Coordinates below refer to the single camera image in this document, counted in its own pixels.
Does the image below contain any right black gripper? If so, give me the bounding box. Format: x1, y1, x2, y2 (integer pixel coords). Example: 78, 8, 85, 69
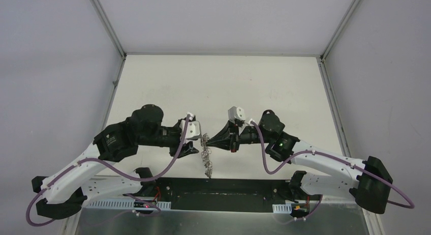
206, 121, 272, 153

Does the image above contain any round metal keyring disc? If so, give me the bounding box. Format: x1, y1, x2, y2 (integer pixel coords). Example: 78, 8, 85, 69
200, 133, 213, 179

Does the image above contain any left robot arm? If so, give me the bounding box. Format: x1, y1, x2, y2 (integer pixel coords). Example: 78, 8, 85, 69
29, 104, 202, 222

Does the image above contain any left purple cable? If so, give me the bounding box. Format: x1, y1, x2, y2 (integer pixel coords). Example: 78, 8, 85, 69
25, 114, 194, 227

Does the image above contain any purple cable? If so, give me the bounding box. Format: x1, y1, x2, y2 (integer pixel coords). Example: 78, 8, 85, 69
25, 114, 194, 227
251, 120, 415, 210

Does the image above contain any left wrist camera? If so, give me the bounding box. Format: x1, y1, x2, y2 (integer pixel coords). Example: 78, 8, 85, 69
179, 112, 202, 142

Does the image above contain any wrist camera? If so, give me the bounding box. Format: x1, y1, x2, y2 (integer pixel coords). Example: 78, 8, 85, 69
179, 112, 202, 142
228, 106, 246, 123

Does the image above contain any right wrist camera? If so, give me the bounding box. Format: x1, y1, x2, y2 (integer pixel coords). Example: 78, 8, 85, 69
228, 106, 246, 123

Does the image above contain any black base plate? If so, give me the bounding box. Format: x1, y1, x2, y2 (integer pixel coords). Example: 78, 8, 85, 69
122, 177, 322, 213

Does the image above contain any left white cable duct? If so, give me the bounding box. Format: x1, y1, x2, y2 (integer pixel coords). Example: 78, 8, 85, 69
86, 198, 154, 211

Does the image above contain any white cable duct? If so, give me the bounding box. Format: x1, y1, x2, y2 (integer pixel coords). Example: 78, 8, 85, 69
272, 203, 292, 214
86, 198, 154, 211

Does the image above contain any right white cable duct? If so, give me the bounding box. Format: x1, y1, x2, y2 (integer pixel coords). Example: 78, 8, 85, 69
272, 203, 292, 214

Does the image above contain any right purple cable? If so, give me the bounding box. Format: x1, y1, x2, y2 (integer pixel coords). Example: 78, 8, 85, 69
251, 120, 415, 210

